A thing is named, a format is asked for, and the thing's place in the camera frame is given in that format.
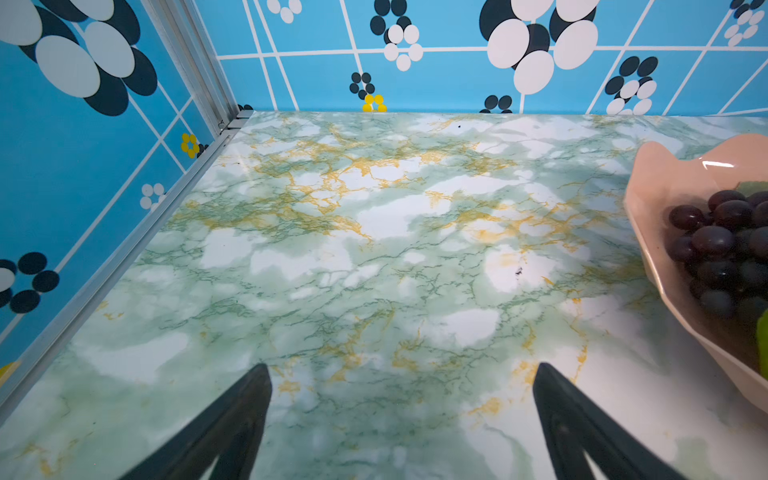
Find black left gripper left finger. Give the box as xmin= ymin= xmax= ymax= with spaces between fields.
xmin=123 ymin=364 xmax=272 ymax=479

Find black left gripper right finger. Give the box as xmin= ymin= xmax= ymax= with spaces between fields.
xmin=533 ymin=362 xmax=684 ymax=480

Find green custard apple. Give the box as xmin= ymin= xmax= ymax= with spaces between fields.
xmin=755 ymin=310 xmax=768 ymax=379

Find dark purple grape bunch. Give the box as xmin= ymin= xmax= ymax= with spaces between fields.
xmin=667 ymin=190 xmax=767 ymax=329

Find pink scalloped fruit bowl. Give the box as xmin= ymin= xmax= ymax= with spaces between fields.
xmin=624 ymin=134 xmax=767 ymax=411

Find aluminium frame post left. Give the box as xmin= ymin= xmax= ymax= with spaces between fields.
xmin=141 ymin=0 xmax=239 ymax=136

